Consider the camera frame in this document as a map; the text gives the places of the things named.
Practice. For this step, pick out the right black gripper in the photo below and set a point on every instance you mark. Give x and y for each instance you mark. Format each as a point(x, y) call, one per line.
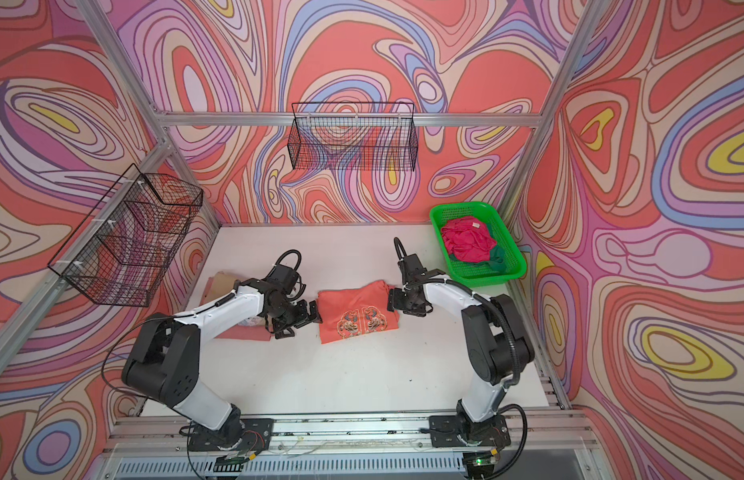
point(396, 302)

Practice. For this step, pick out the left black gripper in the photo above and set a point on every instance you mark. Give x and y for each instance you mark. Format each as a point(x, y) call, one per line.
point(308, 318)

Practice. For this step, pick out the coral orange t shirt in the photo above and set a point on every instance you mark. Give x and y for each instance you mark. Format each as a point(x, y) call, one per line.
point(357, 312)

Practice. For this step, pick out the green plastic basket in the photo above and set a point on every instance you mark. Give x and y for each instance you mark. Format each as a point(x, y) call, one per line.
point(469, 273)

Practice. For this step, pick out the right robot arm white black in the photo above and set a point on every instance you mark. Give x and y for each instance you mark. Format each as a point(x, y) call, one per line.
point(496, 342)

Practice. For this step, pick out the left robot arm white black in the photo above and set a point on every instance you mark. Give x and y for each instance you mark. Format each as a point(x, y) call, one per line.
point(164, 363)

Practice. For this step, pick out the folded pink t shirt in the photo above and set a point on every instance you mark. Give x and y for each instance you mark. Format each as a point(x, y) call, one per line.
point(243, 333)

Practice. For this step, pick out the magenta t shirt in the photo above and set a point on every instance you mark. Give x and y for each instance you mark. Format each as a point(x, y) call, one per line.
point(468, 240)

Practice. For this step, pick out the dark green t shirt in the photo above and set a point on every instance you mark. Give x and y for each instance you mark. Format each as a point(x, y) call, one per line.
point(496, 261)

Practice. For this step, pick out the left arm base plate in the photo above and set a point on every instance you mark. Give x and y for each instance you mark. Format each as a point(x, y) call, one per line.
point(254, 435)

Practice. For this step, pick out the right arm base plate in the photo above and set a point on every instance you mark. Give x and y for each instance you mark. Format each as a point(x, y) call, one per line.
point(453, 431)

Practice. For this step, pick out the white vented cable duct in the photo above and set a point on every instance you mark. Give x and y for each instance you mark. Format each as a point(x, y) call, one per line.
point(285, 467)

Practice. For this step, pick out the black wire basket left wall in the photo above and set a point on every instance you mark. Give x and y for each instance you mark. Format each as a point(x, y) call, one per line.
point(127, 252)

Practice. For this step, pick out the black wire basket wall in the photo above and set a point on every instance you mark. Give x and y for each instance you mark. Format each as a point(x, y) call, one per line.
point(127, 252)
point(353, 136)

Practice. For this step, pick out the black wire basket back wall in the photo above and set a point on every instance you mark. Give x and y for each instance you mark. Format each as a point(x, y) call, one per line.
point(353, 136)

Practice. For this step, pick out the aluminium front rail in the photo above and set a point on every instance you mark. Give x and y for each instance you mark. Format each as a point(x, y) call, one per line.
point(367, 432)

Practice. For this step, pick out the aluminium frame left post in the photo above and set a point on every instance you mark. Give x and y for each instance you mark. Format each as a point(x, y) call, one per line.
point(166, 150)

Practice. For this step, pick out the aluminium frame post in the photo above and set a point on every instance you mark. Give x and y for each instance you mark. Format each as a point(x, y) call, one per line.
point(166, 150)
point(582, 35)

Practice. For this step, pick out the aluminium frame right post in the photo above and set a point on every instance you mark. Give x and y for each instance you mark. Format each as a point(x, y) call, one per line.
point(582, 35)

